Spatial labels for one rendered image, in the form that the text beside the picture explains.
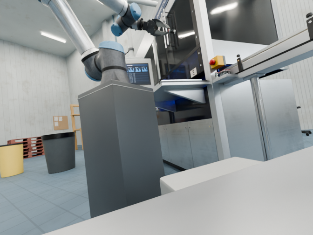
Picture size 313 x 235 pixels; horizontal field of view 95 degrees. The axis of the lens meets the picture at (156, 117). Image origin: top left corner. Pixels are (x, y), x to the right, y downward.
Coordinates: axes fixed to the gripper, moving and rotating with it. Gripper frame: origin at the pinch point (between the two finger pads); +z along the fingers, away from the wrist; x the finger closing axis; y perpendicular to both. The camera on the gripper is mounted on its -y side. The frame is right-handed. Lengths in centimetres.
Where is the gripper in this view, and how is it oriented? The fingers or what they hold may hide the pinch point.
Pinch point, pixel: (167, 30)
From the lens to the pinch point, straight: 105.9
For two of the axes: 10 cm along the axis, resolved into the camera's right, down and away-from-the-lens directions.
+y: 3.3, -5.2, 7.9
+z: 9.3, 3.1, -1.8
